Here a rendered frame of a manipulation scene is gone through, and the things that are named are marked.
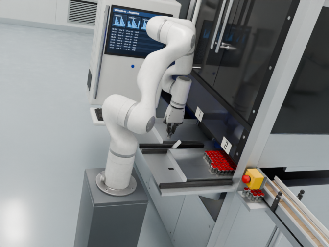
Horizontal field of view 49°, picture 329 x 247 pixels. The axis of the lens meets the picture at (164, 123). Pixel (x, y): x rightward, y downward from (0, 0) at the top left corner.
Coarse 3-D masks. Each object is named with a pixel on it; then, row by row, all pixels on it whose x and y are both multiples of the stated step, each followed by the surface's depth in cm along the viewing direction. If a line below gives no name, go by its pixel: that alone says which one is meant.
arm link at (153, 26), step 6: (156, 18) 153; (162, 18) 153; (168, 18) 158; (174, 18) 159; (150, 24) 152; (156, 24) 151; (162, 24) 150; (186, 24) 160; (192, 24) 163; (150, 30) 152; (156, 30) 151; (192, 30) 163; (150, 36) 155; (156, 36) 152; (192, 48) 170
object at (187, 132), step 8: (160, 120) 224; (184, 120) 230; (192, 120) 232; (152, 128) 214; (160, 128) 218; (176, 128) 223; (184, 128) 225; (192, 128) 228; (160, 136) 203; (176, 136) 214; (184, 136) 216; (192, 136) 219; (200, 136) 221; (208, 144) 213
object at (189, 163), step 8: (168, 152) 192; (176, 152) 196; (184, 152) 198; (192, 152) 200; (200, 152) 202; (176, 160) 191; (184, 160) 193; (192, 160) 194; (200, 160) 196; (176, 168) 183; (184, 168) 186; (192, 168) 188; (200, 168) 189; (208, 168) 191; (184, 176) 175; (192, 176) 181; (200, 176) 183; (208, 176) 184; (216, 176) 186; (224, 176) 181; (232, 176) 183
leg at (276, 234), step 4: (276, 228) 173; (272, 232) 176; (276, 232) 173; (280, 232) 172; (272, 236) 176; (276, 236) 174; (280, 236) 174; (268, 240) 179; (272, 240) 176; (276, 240) 175; (268, 244) 178; (272, 244) 176; (276, 244) 176
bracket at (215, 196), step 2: (220, 192) 191; (196, 194) 186; (198, 194) 186; (200, 194) 187; (202, 194) 187; (204, 194) 188; (206, 194) 188; (208, 194) 189; (210, 194) 189; (212, 194) 190; (214, 194) 191; (216, 194) 191; (218, 194) 192; (220, 194) 192; (202, 196) 188; (204, 196) 188; (206, 196) 189; (208, 196) 190; (210, 196) 190; (212, 196) 191; (214, 196) 191; (216, 196) 192; (218, 196) 192; (212, 198) 192; (214, 198) 192; (216, 198) 193; (218, 198) 193
